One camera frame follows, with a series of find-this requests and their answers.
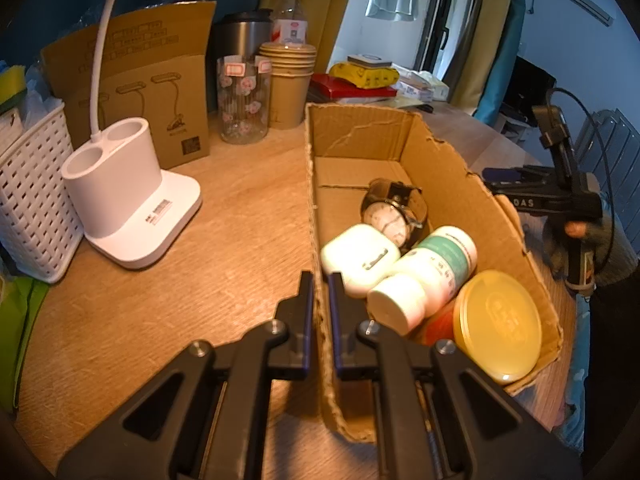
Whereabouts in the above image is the white earbuds case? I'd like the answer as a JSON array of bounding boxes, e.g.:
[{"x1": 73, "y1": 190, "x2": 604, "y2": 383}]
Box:
[{"x1": 320, "y1": 223, "x2": 401, "y2": 297}]

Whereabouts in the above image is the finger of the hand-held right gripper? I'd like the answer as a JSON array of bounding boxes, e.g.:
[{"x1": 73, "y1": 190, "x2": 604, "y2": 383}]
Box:
[{"x1": 481, "y1": 166, "x2": 556, "y2": 195}]

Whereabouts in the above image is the white pill bottle teal label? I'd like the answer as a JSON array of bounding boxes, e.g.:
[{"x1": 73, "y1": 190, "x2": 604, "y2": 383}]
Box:
[{"x1": 366, "y1": 226, "x2": 478, "y2": 335}]

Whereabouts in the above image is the green plastic bag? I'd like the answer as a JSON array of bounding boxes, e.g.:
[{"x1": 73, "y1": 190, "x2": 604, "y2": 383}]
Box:
[{"x1": 0, "y1": 275, "x2": 51, "y2": 413}]

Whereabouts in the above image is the yellow paper envelope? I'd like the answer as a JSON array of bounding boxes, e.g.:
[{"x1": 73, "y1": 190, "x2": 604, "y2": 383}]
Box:
[{"x1": 350, "y1": 97, "x2": 421, "y2": 110}]

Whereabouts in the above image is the clear plastic water bottle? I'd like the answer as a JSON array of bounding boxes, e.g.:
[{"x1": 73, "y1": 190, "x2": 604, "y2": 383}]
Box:
[{"x1": 271, "y1": 0, "x2": 307, "y2": 46}]

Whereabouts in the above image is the teal curtain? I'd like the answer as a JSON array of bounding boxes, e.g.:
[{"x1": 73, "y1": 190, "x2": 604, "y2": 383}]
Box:
[{"x1": 475, "y1": 0, "x2": 531, "y2": 131}]

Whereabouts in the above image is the stack of paper cups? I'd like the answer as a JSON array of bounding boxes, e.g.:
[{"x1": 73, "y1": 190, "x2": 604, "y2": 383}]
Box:
[{"x1": 258, "y1": 42, "x2": 318, "y2": 130}]

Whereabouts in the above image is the red book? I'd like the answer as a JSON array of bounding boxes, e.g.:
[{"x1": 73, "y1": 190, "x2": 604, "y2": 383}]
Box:
[{"x1": 310, "y1": 73, "x2": 398, "y2": 101}]

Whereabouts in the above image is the black door frame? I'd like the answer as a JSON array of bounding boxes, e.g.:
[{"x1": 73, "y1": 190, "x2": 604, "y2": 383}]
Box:
[{"x1": 417, "y1": 0, "x2": 463, "y2": 73}]

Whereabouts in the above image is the white plastic basket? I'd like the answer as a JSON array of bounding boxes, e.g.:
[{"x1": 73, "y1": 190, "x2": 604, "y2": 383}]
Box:
[{"x1": 0, "y1": 102, "x2": 83, "y2": 283}]

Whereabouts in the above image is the brown lamp packaging box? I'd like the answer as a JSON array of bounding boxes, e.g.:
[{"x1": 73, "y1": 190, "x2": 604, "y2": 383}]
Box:
[{"x1": 40, "y1": 0, "x2": 218, "y2": 171}]

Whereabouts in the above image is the grey bed headboard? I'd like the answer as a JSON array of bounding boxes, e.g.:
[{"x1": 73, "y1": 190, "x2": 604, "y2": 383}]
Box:
[{"x1": 575, "y1": 108, "x2": 640, "y2": 256}]

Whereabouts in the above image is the person's right hand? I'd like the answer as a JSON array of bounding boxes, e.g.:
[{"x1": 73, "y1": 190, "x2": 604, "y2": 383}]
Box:
[{"x1": 544, "y1": 219, "x2": 591, "y2": 277}]

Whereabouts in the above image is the cardboard box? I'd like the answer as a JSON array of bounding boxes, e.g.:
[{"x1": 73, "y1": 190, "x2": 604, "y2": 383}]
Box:
[{"x1": 304, "y1": 101, "x2": 565, "y2": 443}]

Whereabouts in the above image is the person's right forearm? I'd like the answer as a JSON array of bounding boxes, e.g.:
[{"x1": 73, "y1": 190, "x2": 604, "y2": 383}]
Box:
[{"x1": 585, "y1": 200, "x2": 640, "y2": 291}]

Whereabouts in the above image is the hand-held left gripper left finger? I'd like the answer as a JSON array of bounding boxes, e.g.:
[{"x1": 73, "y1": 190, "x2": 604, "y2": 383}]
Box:
[{"x1": 56, "y1": 270, "x2": 316, "y2": 480}]

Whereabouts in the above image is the glass jar with pink prints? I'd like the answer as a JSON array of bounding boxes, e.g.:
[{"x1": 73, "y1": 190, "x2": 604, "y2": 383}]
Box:
[{"x1": 216, "y1": 53, "x2": 272, "y2": 146}]

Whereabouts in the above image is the stainless steel thermos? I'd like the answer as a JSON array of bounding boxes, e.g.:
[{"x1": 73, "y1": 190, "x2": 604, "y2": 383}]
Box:
[{"x1": 210, "y1": 8, "x2": 275, "y2": 111}]

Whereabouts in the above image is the white television stand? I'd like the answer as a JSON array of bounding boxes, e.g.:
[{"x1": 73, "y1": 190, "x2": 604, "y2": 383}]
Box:
[{"x1": 492, "y1": 110, "x2": 536, "y2": 143}]

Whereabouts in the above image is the grey white flat box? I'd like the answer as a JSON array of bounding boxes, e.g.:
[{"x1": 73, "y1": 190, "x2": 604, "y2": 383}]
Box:
[{"x1": 347, "y1": 53, "x2": 391, "y2": 67}]

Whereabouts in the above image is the white printed box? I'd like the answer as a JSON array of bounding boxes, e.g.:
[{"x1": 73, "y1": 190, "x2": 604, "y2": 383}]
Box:
[{"x1": 397, "y1": 77, "x2": 433, "y2": 98}]

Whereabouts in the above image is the wristwatch with black strap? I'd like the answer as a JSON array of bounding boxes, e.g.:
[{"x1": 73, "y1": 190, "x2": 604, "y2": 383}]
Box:
[{"x1": 361, "y1": 178, "x2": 430, "y2": 253}]

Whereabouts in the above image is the yellow wipes packet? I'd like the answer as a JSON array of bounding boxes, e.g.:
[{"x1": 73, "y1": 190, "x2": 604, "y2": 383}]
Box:
[{"x1": 328, "y1": 60, "x2": 399, "y2": 91}]

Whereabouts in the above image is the black cable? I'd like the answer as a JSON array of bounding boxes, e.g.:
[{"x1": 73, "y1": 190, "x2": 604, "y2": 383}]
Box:
[{"x1": 547, "y1": 87, "x2": 615, "y2": 273}]

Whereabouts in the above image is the black television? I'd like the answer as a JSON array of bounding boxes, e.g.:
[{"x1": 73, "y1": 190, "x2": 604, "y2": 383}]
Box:
[{"x1": 500, "y1": 56, "x2": 557, "y2": 121}]

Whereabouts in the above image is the white desk lamp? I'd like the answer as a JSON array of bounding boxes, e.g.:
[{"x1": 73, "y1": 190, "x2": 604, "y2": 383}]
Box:
[{"x1": 61, "y1": 0, "x2": 203, "y2": 271}]

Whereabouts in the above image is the red can with yellow lid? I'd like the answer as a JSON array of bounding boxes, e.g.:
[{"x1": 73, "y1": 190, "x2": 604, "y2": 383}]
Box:
[{"x1": 425, "y1": 269, "x2": 543, "y2": 386}]

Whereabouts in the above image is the yellow green sponge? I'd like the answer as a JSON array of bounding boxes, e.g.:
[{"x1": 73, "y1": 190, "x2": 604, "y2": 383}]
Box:
[{"x1": 0, "y1": 64, "x2": 28, "y2": 113}]

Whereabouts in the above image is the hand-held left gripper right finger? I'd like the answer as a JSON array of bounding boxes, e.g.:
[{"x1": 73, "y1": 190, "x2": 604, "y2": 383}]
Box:
[{"x1": 329, "y1": 271, "x2": 583, "y2": 480}]

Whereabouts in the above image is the pale yellow tissue pack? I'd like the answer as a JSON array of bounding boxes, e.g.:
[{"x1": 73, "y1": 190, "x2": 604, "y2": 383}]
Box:
[{"x1": 417, "y1": 71, "x2": 451, "y2": 101}]

